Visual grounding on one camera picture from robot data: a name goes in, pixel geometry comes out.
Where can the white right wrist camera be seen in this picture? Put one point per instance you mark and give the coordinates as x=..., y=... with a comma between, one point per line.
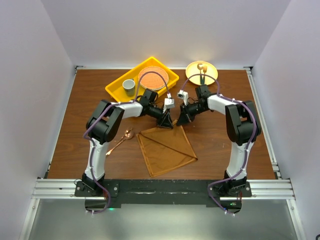
x=183, y=95

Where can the yellow plastic tray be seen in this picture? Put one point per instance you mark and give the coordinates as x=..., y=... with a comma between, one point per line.
x=117, y=92

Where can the grey ceramic cup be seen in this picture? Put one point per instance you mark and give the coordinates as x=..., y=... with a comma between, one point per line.
x=129, y=87

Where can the rose gold spoon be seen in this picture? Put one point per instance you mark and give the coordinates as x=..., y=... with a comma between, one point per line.
x=127, y=136

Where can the woven round coaster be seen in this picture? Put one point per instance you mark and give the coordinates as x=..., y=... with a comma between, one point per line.
x=153, y=80

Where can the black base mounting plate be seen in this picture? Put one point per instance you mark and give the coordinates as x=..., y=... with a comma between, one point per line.
x=162, y=192

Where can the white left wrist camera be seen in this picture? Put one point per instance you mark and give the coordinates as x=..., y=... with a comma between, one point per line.
x=169, y=103

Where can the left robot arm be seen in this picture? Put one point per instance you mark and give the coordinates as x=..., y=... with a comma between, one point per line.
x=103, y=125

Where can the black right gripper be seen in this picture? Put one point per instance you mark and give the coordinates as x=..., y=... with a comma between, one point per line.
x=183, y=119

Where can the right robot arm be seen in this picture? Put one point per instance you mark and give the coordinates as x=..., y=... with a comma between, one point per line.
x=242, y=127

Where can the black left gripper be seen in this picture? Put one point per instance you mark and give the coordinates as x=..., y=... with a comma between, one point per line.
x=166, y=121

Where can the wooden fork green handle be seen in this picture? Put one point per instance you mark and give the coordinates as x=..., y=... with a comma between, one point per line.
x=204, y=69

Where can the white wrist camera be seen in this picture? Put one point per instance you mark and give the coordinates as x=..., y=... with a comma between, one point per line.
x=169, y=103
x=183, y=95

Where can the brown cloth napkin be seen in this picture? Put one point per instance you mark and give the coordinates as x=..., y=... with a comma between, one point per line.
x=165, y=150

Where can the yellow round plate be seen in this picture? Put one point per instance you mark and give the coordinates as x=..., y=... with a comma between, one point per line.
x=192, y=73

